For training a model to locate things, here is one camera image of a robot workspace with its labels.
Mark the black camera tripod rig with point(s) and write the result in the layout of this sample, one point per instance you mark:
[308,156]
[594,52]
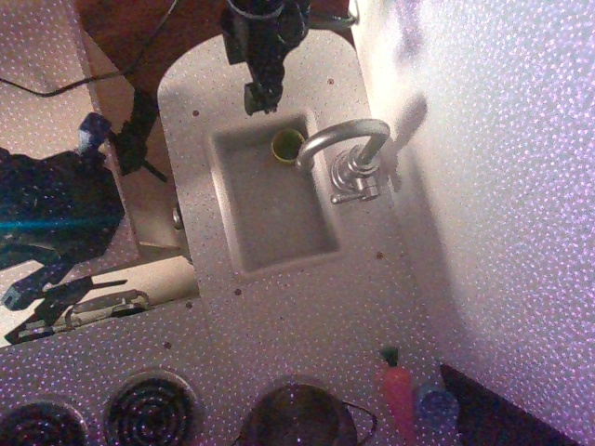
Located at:
[64,209]

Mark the blue toy cup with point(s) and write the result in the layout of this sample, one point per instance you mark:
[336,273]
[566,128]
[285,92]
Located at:
[436,407]

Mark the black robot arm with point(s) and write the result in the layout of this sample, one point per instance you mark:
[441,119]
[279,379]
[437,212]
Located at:
[261,34]

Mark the orange toy carrot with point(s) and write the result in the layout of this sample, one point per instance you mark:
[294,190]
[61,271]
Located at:
[397,389]

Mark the black left stove burner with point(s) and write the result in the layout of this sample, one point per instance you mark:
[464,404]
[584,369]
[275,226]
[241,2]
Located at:
[43,421]

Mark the silver faucet handle lever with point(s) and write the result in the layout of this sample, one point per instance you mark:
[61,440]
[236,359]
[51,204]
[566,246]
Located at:
[352,179]

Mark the white toy sink basin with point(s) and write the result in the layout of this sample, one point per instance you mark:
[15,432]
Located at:
[274,216]

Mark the silver curved faucet spout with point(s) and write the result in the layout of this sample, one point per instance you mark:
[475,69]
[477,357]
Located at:
[377,132]

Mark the dark round pot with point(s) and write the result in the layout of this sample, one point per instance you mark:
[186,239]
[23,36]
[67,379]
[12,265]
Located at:
[302,414]

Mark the silver cabinet handle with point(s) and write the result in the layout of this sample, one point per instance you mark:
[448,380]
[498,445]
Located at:
[114,305]

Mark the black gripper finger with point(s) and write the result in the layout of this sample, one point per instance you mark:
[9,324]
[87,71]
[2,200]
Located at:
[271,101]
[251,99]

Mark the yellow green cup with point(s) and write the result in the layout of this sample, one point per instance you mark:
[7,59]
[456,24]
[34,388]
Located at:
[286,144]

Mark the black spiral stove burner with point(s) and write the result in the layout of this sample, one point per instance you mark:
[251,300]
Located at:
[153,407]

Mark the silver round knob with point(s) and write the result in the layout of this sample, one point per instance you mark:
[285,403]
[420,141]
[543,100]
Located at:
[177,218]

